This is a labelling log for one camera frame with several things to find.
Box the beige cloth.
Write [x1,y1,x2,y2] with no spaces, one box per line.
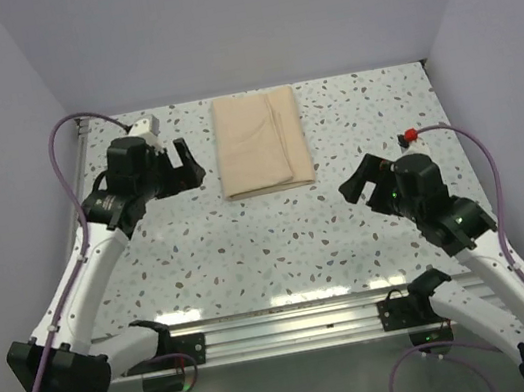
[211,86,316,201]

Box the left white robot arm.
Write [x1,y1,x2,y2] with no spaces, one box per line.
[6,136,205,392]

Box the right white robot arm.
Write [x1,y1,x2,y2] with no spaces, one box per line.
[339,147,524,379]

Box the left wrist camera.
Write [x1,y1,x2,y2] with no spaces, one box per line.
[128,115,160,145]

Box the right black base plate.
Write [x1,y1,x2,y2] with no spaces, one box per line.
[376,295,441,332]

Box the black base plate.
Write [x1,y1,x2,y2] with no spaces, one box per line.
[170,332,207,365]
[376,295,441,332]

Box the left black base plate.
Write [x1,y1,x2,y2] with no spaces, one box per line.
[170,332,207,365]

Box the aluminium front rail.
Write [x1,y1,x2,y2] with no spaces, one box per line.
[98,268,498,387]

